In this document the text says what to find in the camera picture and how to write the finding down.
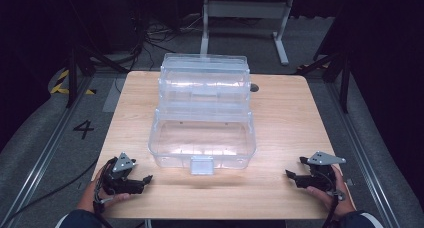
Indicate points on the white metal desk frame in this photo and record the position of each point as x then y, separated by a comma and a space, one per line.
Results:
245, 9

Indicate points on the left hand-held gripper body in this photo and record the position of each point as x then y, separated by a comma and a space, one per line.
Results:
120, 184

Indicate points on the metal floor rail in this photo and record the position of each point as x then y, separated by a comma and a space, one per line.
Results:
46, 154
363, 161

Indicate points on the black metal stand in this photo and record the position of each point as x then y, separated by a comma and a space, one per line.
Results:
345, 84
71, 78

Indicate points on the yellow black hazard tape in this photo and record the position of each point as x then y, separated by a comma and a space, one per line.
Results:
60, 88

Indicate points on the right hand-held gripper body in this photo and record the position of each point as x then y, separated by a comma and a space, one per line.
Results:
321, 179

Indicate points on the person's left hand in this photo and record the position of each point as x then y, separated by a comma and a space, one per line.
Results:
87, 201

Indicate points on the clear plastic storage box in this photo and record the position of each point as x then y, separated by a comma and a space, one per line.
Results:
201, 138

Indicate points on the person's right hand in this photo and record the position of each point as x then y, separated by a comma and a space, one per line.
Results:
343, 204

